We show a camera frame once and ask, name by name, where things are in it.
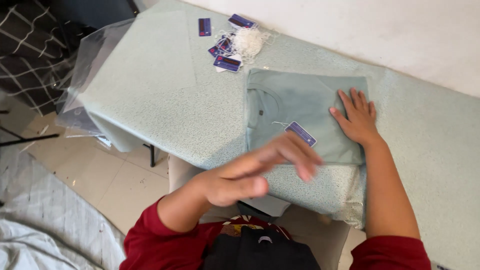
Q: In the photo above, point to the white grey cloth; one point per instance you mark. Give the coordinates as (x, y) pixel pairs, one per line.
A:
(41, 213)

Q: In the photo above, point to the sage green t-shirt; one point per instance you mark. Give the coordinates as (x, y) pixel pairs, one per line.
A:
(300, 97)

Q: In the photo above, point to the person's left hand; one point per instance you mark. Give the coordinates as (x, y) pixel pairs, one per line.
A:
(240, 180)

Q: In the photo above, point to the red long-sleeve shirt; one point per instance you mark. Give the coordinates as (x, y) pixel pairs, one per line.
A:
(150, 243)

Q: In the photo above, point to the person's right hand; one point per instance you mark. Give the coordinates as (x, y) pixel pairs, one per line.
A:
(359, 122)

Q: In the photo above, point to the speckled green tablecloth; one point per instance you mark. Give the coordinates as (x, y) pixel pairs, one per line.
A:
(165, 93)

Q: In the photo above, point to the black metal rod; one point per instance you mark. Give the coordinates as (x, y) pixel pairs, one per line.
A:
(26, 140)

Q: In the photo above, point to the black white-checked cloth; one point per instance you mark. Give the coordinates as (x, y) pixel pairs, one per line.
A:
(30, 48)

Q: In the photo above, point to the black table leg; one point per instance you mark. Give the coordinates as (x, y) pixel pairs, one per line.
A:
(152, 155)

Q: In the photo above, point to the clear plastic bags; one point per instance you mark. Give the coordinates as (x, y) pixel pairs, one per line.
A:
(88, 60)

